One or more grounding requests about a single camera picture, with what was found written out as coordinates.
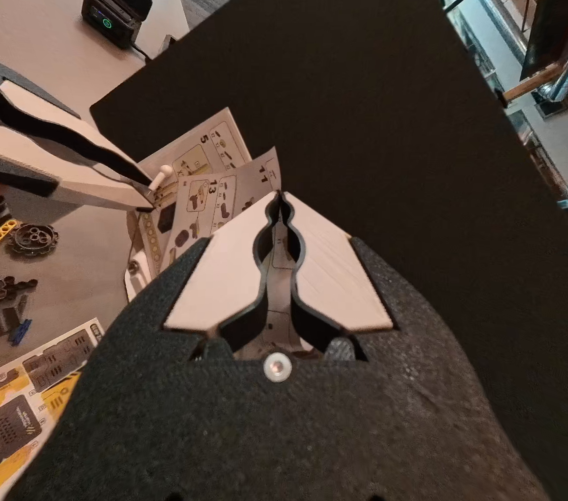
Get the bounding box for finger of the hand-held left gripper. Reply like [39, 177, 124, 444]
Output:
[0, 126, 155, 213]
[0, 80, 155, 191]

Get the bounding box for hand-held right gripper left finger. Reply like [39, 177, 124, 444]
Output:
[162, 191, 281, 332]

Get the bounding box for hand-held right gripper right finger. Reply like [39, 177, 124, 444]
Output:
[281, 191, 395, 333]

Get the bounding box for white book stand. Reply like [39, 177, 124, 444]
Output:
[123, 165, 173, 303]

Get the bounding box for instruction booklet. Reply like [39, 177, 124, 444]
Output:
[126, 107, 313, 353]

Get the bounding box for black sprocket wheel brick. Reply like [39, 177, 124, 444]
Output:
[7, 223, 59, 255]

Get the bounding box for black charging case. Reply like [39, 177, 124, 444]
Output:
[81, 0, 153, 50]

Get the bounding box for pile of small bricks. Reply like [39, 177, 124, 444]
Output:
[0, 195, 40, 346]

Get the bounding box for black backboard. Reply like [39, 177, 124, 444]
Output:
[89, 0, 568, 501]

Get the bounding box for yellow sticker sheet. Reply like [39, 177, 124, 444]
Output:
[0, 317, 105, 484]

